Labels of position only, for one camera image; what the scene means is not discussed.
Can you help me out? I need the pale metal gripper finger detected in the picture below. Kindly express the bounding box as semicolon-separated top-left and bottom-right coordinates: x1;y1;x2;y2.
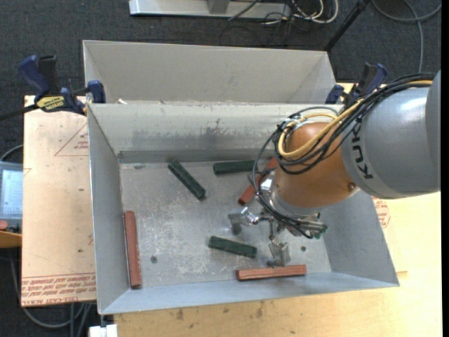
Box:
227;206;261;235
267;239;293;268

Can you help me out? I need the red-brown flat block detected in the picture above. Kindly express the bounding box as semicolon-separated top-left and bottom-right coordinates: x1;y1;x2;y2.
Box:
122;210;143;289
238;157;280;206
235;264;308;282

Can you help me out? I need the dark green flat block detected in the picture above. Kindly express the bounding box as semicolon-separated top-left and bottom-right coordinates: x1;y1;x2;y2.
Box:
208;235;258;259
213;159;257;176
167;159;207;201

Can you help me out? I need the grey metal bin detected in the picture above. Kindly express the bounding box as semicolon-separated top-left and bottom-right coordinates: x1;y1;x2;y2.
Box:
82;39;400;315

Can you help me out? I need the brown cardboard board, red print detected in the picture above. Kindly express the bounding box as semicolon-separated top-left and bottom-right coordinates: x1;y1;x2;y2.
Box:
20;95;98;308

